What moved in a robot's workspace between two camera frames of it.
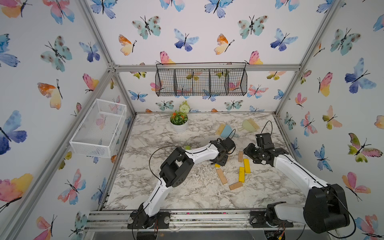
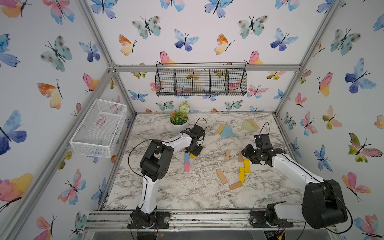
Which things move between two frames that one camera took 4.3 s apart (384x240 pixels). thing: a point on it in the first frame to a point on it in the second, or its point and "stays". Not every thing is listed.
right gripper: x=248 y=150 stays
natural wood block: x=221 y=176 stays
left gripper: x=223 y=162 to x=198 y=151
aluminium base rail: x=194 y=219 stays
